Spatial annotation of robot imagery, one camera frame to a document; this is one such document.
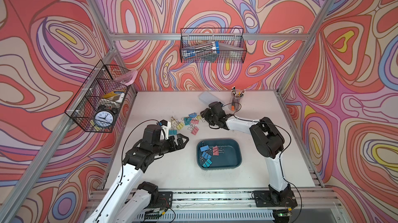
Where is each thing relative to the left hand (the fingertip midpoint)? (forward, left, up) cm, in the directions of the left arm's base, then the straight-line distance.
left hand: (183, 141), depth 73 cm
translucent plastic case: (+45, -13, -17) cm, 50 cm away
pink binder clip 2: (+22, -4, -16) cm, 28 cm away
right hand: (+24, -9, -14) cm, 30 cm away
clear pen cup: (+34, -32, -11) cm, 48 cm away
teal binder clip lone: (-5, -12, -17) cm, 21 cm away
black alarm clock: (+5, +35, +12) cm, 37 cm away
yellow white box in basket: (+18, +32, +13) cm, 39 cm away
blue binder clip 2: (0, -11, -17) cm, 21 cm away
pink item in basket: (+27, +29, +16) cm, 43 cm away
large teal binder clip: (+22, 0, -15) cm, 27 cm away
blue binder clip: (+4, -10, -16) cm, 19 cm away
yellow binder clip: (+20, +5, -17) cm, 26 cm away
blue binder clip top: (+27, -3, -15) cm, 31 cm away
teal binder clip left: (+15, +9, -18) cm, 25 cm away
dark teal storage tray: (-1, -26, -20) cm, 33 cm away
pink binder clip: (+3, -18, -17) cm, 25 cm away
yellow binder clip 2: (+26, -7, -17) cm, 32 cm away
